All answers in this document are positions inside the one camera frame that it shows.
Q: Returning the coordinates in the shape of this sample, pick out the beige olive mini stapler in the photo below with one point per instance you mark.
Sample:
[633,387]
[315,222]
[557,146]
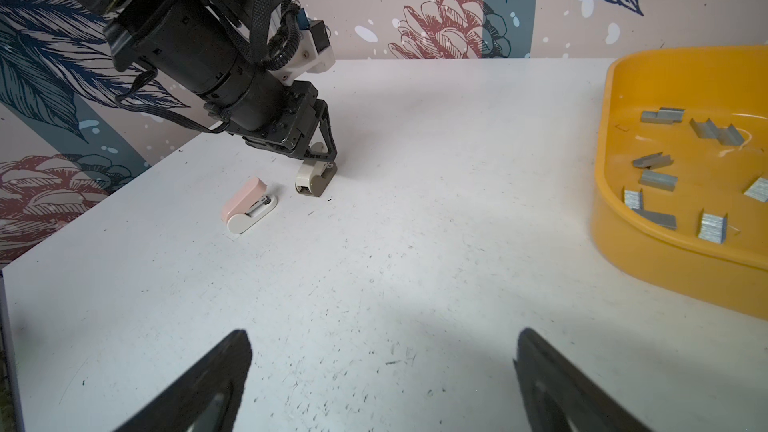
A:
[314,176]

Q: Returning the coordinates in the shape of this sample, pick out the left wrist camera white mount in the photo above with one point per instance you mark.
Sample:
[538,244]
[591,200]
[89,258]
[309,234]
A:
[314,54]

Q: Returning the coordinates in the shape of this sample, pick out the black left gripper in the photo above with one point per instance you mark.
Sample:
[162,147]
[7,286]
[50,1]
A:
[277,118]

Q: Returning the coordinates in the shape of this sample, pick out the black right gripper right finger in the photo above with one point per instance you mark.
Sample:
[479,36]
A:
[557,396]

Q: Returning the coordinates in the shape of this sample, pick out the yellow plastic tray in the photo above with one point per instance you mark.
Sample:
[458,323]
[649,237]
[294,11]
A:
[728,85]

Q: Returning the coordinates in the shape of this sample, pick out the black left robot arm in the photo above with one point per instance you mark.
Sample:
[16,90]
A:
[243,58]

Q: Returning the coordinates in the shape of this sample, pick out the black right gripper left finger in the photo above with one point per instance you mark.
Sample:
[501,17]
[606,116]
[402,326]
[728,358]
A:
[206,397]

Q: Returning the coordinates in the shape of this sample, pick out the grey staple strip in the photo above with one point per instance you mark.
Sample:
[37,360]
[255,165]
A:
[633,199]
[758,190]
[658,180]
[713,228]
[663,116]
[729,136]
[667,221]
[653,161]

